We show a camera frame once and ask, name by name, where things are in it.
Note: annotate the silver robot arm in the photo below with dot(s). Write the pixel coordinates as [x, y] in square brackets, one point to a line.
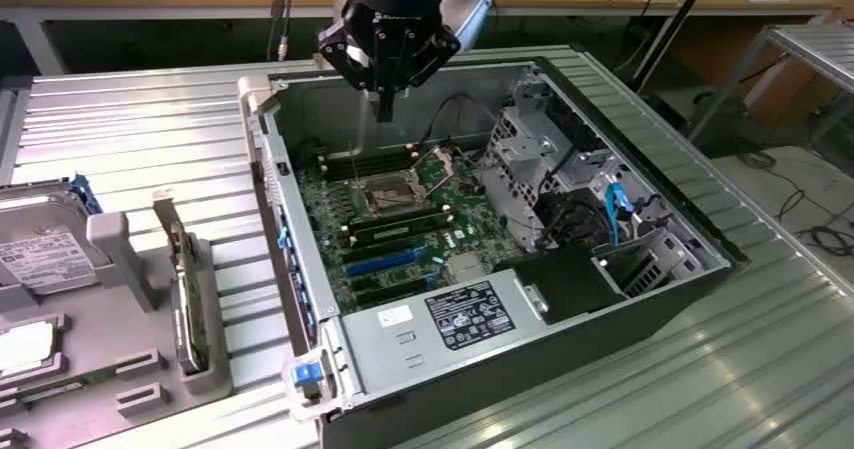
[477, 14]

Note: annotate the blue disk bracket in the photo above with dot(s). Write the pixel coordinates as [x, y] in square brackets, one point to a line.
[86, 196]

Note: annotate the silver power supply unit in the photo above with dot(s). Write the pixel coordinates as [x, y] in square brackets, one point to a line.
[401, 349]

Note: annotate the metal socket cover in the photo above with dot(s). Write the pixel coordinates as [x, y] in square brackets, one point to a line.
[437, 169]

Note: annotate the grey parts rack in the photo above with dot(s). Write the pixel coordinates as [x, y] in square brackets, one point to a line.
[87, 349]

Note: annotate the black expansion slot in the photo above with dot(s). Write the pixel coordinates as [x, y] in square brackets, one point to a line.
[374, 255]
[394, 287]

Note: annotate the black plastic shroud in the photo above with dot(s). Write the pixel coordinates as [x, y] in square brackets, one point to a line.
[568, 284]

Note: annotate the blue case latch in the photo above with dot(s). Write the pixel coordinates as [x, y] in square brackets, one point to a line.
[308, 375]

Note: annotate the thin metal locking lever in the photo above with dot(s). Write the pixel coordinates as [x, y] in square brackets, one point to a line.
[356, 169]

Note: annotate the black RAM slot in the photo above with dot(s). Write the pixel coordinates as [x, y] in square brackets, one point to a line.
[368, 156]
[374, 165]

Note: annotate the silver chipset heatsink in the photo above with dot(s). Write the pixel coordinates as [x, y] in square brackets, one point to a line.
[468, 267]

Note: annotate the silver disk bay cage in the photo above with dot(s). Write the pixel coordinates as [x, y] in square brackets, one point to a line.
[534, 146]

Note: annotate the CPU socket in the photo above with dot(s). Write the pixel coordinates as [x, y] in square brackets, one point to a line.
[388, 196]

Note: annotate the dark grey floor box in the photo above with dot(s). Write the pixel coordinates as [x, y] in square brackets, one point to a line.
[701, 111]

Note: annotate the graphics card with metal bracket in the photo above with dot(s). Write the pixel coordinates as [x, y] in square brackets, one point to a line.
[190, 319]

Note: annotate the black open PC case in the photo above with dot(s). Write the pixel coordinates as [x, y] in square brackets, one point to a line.
[534, 379]

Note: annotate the black tripod pole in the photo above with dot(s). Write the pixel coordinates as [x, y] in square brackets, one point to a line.
[675, 19]

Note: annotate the silver hard disk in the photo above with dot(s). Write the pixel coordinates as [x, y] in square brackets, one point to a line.
[41, 249]

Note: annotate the green RAM stick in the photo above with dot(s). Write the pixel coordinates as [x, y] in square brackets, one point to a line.
[54, 386]

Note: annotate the silver CPU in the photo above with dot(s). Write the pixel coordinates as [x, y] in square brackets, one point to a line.
[23, 344]

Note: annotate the green motherboard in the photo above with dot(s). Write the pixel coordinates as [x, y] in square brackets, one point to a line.
[468, 219]

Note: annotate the metal frame table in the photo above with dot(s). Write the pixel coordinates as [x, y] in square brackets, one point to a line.
[821, 49]

